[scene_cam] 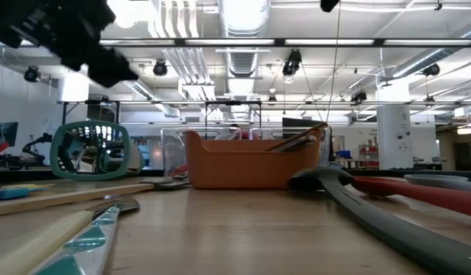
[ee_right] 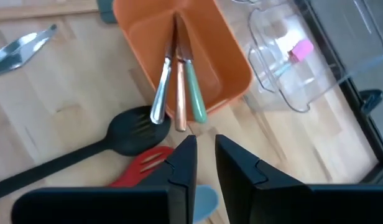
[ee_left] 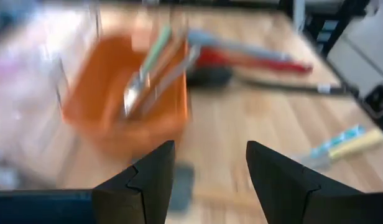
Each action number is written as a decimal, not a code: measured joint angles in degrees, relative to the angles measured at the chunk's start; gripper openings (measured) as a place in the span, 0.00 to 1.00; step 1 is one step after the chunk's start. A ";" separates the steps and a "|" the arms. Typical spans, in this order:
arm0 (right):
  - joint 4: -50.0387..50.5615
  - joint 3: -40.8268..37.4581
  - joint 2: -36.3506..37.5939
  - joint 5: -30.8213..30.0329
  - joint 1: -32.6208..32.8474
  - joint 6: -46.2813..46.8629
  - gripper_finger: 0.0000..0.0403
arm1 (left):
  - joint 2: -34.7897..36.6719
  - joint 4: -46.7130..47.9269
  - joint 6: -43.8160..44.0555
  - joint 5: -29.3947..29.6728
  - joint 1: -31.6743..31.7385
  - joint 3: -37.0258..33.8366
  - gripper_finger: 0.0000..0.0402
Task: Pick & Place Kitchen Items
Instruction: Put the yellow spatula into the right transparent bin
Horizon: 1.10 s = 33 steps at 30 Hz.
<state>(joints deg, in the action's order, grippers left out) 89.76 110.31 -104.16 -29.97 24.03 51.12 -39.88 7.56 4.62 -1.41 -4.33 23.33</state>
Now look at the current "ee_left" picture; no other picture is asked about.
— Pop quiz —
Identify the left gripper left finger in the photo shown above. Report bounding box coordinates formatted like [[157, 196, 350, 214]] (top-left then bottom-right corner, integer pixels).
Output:
[[0, 140, 175, 224]]

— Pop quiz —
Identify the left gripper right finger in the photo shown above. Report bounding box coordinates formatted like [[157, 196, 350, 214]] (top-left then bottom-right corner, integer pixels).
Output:
[[246, 140, 383, 224]]

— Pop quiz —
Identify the yellow-handled knife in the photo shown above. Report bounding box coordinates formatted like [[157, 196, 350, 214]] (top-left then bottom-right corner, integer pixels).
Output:
[[303, 128, 383, 172]]

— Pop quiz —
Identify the red slotted spoon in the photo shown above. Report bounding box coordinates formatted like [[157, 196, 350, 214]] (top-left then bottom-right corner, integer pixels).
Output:
[[195, 47, 314, 76]]

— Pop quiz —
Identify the brown-handled utensil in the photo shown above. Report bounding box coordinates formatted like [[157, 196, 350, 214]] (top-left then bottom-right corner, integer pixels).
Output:
[[129, 39, 188, 121]]

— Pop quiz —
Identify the green-handled knife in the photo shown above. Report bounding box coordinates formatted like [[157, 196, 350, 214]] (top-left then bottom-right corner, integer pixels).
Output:
[[122, 25, 173, 116]]

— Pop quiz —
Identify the grey silicone spoon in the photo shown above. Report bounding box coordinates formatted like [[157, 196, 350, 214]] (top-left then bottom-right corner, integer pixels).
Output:
[[187, 28, 292, 62]]

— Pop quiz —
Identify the orange plastic bin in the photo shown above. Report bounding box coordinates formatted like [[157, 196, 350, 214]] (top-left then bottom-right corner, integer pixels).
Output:
[[61, 33, 190, 160]]

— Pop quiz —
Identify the clear plastic bin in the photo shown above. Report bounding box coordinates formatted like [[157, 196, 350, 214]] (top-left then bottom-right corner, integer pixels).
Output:
[[0, 46, 86, 190], [23, 0, 102, 103]]

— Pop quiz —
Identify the black slotted spoon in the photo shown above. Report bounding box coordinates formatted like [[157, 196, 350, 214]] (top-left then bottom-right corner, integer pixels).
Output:
[[185, 65, 348, 96]]

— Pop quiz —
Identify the silver aluminium profile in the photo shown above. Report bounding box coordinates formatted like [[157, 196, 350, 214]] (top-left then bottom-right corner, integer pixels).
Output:
[[292, 0, 306, 32]]

